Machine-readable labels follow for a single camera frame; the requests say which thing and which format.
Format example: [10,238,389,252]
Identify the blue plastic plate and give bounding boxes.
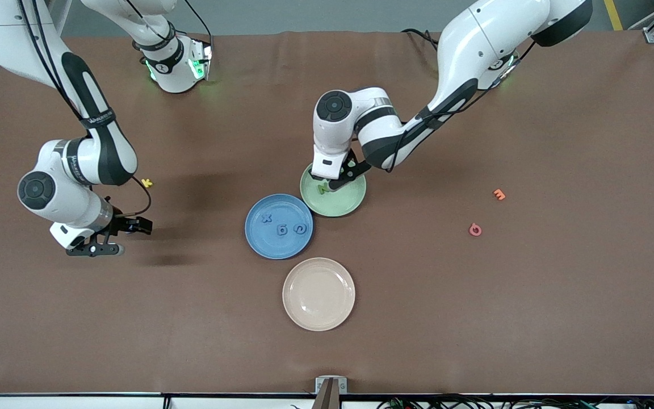
[245,194,315,261]

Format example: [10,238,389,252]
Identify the green plastic plate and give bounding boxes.
[299,162,367,218]

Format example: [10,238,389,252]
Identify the brown table cover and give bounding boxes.
[0,30,654,397]

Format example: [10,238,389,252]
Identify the beige plastic plate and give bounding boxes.
[282,257,357,332]

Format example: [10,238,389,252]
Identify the black left base cable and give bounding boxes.
[401,27,441,51]

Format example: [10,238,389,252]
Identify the black base cable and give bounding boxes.
[401,27,441,51]
[181,0,214,46]

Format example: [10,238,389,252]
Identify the white table edge rail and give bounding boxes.
[0,394,654,409]

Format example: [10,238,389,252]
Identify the black right base cable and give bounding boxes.
[181,0,214,46]

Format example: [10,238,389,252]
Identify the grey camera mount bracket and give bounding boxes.
[313,376,348,409]

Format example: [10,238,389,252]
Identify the tangled black floor cables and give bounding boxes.
[378,391,654,409]

